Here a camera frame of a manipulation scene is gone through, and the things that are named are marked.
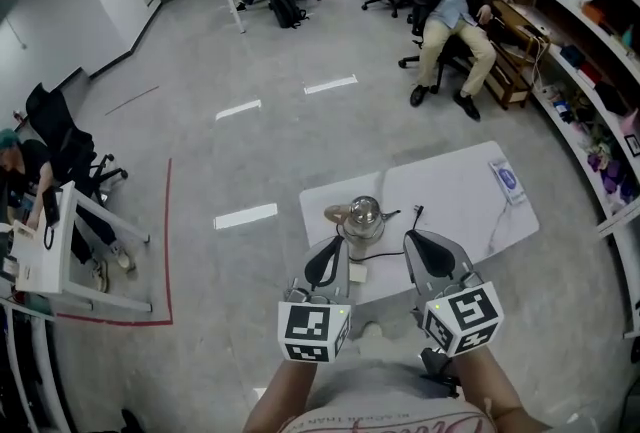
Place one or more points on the white shelving unit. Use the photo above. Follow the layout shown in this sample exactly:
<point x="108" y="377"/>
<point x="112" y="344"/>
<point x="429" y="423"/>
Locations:
<point x="620" y="221"/>

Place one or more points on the person's left forearm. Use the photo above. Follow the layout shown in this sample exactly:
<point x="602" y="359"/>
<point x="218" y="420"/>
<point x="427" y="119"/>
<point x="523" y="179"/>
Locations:
<point x="285" y="396"/>

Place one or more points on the person's grey trousers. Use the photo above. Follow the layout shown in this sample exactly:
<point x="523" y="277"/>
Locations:
<point x="370" y="381"/>

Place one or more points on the black backpack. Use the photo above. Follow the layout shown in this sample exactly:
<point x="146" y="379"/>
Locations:
<point x="286" y="8"/>

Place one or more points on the person's right forearm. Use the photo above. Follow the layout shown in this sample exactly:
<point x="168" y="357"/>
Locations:
<point x="490" y="386"/>

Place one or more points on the red floor tape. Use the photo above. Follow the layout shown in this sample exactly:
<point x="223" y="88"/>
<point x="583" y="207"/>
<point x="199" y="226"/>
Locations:
<point x="167" y="246"/>

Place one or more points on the person's white shoe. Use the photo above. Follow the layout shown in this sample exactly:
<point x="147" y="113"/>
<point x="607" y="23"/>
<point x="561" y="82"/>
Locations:
<point x="371" y="330"/>

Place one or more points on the blue white sign card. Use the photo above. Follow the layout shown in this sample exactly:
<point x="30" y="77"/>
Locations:
<point x="507" y="181"/>

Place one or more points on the white marble coffee table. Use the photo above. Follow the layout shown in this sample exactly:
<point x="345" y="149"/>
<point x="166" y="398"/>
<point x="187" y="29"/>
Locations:
<point x="450" y="201"/>

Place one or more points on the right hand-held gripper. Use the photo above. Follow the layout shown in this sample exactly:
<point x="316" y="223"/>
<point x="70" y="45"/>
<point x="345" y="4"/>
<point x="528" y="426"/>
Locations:
<point x="465" y="316"/>

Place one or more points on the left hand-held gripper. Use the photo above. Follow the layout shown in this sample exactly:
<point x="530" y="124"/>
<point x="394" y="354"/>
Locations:
<point x="305" y="328"/>

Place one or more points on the grey metal stand base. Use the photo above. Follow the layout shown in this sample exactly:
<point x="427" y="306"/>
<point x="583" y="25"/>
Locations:
<point x="365" y="248"/>

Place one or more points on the beige flat box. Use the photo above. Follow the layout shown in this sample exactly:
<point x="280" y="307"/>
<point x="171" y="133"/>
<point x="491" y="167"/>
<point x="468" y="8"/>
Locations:
<point x="358" y="273"/>

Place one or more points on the person's white printed shirt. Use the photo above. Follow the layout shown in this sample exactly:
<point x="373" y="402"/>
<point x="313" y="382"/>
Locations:
<point x="390" y="421"/>

